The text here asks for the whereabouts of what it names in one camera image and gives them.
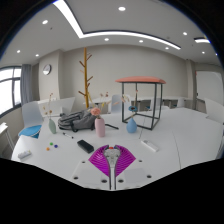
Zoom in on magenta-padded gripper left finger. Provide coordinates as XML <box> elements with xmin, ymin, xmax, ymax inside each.
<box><xmin>70</xmin><ymin>144</ymin><xmax>114</xmax><ymax>192</ymax></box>

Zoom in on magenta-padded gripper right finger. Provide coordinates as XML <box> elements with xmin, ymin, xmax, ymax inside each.
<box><xmin>112</xmin><ymin>144</ymin><xmax>154</xmax><ymax>192</ymax></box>

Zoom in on black rectangular box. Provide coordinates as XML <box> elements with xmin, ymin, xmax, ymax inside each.
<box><xmin>76</xmin><ymin>139</ymin><xmax>95</xmax><ymax>155</ymax></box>

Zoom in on white flat rectangular block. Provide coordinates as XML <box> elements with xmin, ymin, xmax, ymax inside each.
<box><xmin>140</xmin><ymin>138</ymin><xmax>160</xmax><ymax>153</ymax></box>

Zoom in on pink vase with flower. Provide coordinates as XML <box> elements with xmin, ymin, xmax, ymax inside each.
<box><xmin>90</xmin><ymin>106</ymin><xmax>106</xmax><ymax>139</ymax></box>

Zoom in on blue vase with flower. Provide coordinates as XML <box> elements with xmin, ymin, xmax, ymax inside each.
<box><xmin>125</xmin><ymin>105</ymin><xmax>139</xmax><ymax>135</ymax></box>

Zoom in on black marker pen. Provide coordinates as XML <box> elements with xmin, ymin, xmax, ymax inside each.
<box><xmin>62</xmin><ymin>132</ymin><xmax>75</xmax><ymax>140</ymax></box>

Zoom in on grey backpack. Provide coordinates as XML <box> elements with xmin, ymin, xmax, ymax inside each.
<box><xmin>57</xmin><ymin>109</ymin><xmax>120</xmax><ymax>133</ymax></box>

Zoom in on green vase with dried stems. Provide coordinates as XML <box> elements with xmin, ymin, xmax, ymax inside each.
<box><xmin>42</xmin><ymin>93</ymin><xmax>58</xmax><ymax>135</ymax></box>

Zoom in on white chairs group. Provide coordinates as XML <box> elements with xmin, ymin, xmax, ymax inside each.
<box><xmin>99</xmin><ymin>93</ymin><xmax>188</xmax><ymax>113</ymax></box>

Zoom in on small white rectangular device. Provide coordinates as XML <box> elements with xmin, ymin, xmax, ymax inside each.
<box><xmin>17</xmin><ymin>150</ymin><xmax>33</xmax><ymax>160</ymax></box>

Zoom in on white chair blue cushion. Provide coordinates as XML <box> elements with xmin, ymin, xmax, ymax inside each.
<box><xmin>17</xmin><ymin>101</ymin><xmax>45</xmax><ymax>140</ymax></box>

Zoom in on wooden coat rack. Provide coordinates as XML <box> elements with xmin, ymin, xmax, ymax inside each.
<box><xmin>77</xmin><ymin>47</ymin><xmax>95</xmax><ymax>110</ymax></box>

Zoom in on grey curtain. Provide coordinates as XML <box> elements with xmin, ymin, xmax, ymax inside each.
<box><xmin>20</xmin><ymin>63</ymin><xmax>34</xmax><ymax>105</ymax></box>

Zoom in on whiteboard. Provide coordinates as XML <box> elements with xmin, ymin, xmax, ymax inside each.
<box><xmin>196</xmin><ymin>70</ymin><xmax>224</xmax><ymax>108</ymax></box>

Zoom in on window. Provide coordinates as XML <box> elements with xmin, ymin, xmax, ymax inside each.
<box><xmin>0</xmin><ymin>65</ymin><xmax>23</xmax><ymax>117</ymax></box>

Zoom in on ceiling lights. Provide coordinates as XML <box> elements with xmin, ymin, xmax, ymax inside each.
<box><xmin>14</xmin><ymin>0</ymin><xmax>214</xmax><ymax>58</ymax></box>

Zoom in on black frame table orange top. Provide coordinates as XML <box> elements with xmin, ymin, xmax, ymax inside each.
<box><xmin>115</xmin><ymin>75</ymin><xmax>167</xmax><ymax>131</ymax></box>

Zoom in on round wall clock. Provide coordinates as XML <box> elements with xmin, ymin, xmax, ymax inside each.
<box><xmin>42</xmin><ymin>63</ymin><xmax>52</xmax><ymax>76</ymax></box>

